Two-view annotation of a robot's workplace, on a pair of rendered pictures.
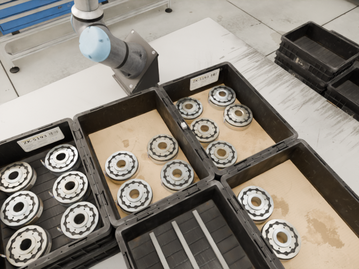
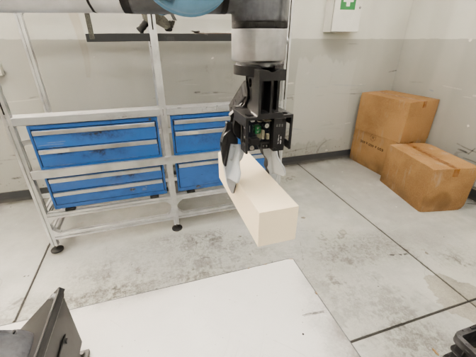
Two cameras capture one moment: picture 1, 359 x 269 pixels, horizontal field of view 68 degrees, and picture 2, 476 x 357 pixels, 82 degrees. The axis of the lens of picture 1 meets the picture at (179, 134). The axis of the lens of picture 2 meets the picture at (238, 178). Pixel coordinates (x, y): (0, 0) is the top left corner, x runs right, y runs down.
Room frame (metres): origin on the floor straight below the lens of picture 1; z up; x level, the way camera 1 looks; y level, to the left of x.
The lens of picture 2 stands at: (0.82, -0.23, 1.32)
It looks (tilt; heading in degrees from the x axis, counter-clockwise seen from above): 27 degrees down; 19
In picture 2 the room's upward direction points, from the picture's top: straight up
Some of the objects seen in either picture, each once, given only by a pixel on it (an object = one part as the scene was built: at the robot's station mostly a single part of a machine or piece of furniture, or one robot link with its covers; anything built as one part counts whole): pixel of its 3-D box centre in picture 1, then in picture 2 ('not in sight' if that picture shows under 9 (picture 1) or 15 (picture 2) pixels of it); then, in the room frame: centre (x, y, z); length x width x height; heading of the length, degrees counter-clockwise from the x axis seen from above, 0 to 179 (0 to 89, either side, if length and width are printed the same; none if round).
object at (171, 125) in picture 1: (140, 155); not in sight; (0.43, 0.12, 0.87); 0.40 x 0.30 x 0.11; 28
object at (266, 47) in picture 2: not in sight; (261, 47); (1.22, -0.12, 1.31); 0.08 x 0.08 x 0.05
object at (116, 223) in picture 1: (139, 146); not in sight; (0.43, 0.12, 0.92); 0.40 x 0.30 x 0.02; 28
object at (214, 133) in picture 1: (204, 129); not in sight; (0.54, -0.09, 0.86); 0.10 x 0.10 x 0.01
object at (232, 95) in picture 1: (221, 95); not in sight; (0.70, -0.16, 0.86); 0.10 x 0.10 x 0.01
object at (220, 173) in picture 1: (223, 111); not in sight; (0.57, -0.14, 0.92); 0.40 x 0.30 x 0.02; 28
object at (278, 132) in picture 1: (221, 120); not in sight; (0.57, -0.14, 0.87); 0.40 x 0.30 x 0.11; 28
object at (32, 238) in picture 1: (25, 244); not in sight; (0.16, 0.39, 0.86); 0.05 x 0.05 x 0.01
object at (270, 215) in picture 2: not in sight; (250, 188); (1.24, -0.10, 1.08); 0.24 x 0.06 x 0.06; 37
